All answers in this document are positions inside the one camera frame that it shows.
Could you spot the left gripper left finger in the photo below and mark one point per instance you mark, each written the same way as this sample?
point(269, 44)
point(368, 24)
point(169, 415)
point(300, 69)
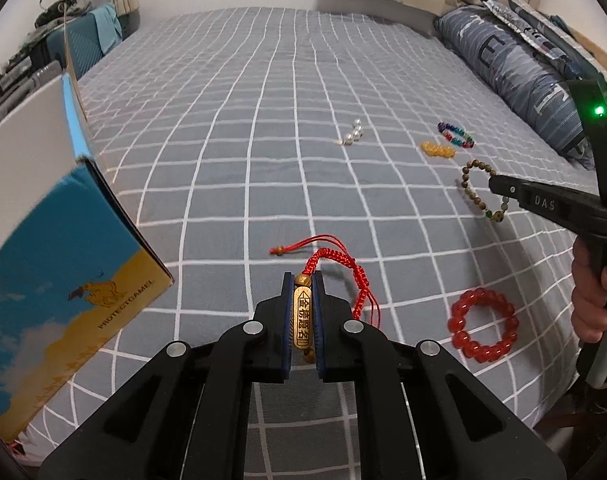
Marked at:
point(184, 414)

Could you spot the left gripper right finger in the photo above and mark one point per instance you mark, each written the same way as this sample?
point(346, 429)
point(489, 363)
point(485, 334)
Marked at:
point(421, 413)

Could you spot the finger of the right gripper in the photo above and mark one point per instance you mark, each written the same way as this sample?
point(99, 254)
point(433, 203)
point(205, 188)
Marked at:
point(512, 187)

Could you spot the yellow flower bead charm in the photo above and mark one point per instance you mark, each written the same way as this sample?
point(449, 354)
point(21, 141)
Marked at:
point(438, 150)

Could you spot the pearl earrings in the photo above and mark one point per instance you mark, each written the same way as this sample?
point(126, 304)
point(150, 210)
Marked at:
point(354, 135)

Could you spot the person's right hand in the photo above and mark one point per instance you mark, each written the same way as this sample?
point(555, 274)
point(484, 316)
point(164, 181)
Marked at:
point(589, 296)

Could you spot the blue grey striped pillow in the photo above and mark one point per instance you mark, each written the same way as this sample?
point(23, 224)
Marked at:
point(528, 84)

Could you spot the white blue cardboard box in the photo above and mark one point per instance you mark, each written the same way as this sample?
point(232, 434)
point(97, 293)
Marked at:
point(74, 269)

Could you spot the grey checked bed sheet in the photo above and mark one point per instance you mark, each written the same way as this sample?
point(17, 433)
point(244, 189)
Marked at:
point(221, 135)

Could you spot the grey suitcase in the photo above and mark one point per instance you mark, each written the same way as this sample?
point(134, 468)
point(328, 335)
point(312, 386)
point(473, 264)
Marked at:
point(21, 91)

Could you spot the teal suitcase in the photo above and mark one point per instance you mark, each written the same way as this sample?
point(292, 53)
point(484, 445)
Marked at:
point(90, 36)

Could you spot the pile of dark clothes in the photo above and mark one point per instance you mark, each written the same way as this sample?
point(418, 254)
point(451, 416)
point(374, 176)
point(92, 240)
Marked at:
point(60, 9)

